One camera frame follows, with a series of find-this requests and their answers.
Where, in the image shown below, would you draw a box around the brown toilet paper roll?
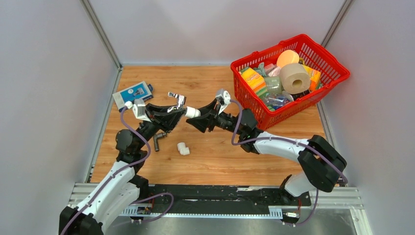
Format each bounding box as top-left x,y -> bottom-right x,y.
279,63 -> 310,94

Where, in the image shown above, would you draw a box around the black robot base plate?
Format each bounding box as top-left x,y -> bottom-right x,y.
138,184 -> 312,215

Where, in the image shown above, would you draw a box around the white PVC elbow on table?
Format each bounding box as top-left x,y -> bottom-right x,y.
177,142 -> 190,156

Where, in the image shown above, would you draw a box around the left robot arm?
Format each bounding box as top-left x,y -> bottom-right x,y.
58,99 -> 201,235

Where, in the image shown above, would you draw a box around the yellow green sponge pack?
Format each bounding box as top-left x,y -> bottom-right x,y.
239,67 -> 268,97

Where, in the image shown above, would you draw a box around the white PVC elbow fitting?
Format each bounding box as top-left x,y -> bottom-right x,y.
185,106 -> 201,118

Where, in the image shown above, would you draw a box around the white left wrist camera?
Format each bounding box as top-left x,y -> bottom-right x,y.
124,98 -> 151,122

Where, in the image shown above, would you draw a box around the blue Harry's razor box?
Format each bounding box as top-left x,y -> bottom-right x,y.
112,81 -> 154,112

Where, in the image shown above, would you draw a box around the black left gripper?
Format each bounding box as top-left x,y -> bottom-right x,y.
136,103 -> 186,150

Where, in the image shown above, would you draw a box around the red plastic basket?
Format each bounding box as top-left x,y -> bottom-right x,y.
231,34 -> 350,129

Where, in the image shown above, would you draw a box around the aluminium frame rail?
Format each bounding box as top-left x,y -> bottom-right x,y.
59,183 -> 372,235

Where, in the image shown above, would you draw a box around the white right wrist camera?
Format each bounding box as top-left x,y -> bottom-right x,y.
215,89 -> 231,114

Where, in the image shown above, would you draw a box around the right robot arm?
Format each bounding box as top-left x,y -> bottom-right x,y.
185,100 -> 347,205

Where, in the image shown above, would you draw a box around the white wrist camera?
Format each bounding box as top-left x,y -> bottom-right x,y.
215,89 -> 231,114
124,98 -> 151,122

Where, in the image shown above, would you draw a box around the orange yellow box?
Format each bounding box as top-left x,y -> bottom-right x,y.
302,65 -> 322,92

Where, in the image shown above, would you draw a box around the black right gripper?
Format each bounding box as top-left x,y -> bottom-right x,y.
186,99 -> 245,137

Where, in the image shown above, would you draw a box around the orange round sponge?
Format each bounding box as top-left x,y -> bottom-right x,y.
276,49 -> 300,68

